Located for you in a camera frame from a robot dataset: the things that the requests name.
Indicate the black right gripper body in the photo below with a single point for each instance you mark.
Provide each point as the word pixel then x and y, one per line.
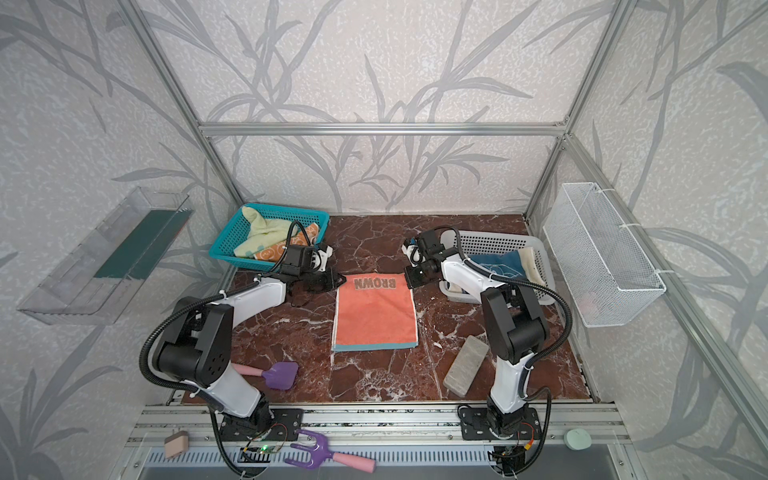
pixel 417 273

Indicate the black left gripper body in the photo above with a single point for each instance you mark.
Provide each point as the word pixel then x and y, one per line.
pixel 315 280

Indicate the orange patterned towel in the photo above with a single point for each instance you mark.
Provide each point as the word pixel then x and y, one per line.
pixel 276 243

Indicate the coral brown bear towel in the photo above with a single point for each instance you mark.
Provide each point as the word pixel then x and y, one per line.
pixel 374 312

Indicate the blue cream Doraemon towel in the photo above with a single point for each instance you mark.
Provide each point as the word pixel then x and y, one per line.
pixel 519 264

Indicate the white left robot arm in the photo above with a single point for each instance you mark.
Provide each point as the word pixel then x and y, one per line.
pixel 191 349

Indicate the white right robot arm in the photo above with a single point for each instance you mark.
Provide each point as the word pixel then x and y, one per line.
pixel 516 327

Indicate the white plastic basket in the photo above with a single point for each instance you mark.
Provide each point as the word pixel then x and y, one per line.
pixel 491 243

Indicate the light green cloth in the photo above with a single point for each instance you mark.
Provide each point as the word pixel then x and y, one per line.
pixel 259 228

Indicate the teal plastic basket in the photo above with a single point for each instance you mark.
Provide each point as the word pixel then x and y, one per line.
pixel 237 228

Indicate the grey stone block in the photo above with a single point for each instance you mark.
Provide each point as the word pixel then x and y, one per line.
pixel 465 366

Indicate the pink sponge block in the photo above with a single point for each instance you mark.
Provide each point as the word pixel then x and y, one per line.
pixel 176 444

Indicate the mint green round object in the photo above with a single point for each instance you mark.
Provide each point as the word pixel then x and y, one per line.
pixel 578 439

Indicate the purple toy shovel pink handle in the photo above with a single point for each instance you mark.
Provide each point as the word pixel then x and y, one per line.
pixel 280 376

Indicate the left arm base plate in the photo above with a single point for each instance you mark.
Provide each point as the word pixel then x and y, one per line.
pixel 259 444

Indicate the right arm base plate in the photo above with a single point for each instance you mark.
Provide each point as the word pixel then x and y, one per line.
pixel 489 424

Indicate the purple toy rake pink handle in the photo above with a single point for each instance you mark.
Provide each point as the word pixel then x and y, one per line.
pixel 320 451

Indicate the white wire mesh basket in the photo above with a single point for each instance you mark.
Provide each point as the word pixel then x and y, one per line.
pixel 609 276

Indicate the aluminium frame profile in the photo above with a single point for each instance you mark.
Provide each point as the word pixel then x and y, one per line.
pixel 741 390

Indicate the clear plastic wall shelf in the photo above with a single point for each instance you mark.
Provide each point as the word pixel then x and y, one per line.
pixel 96 282

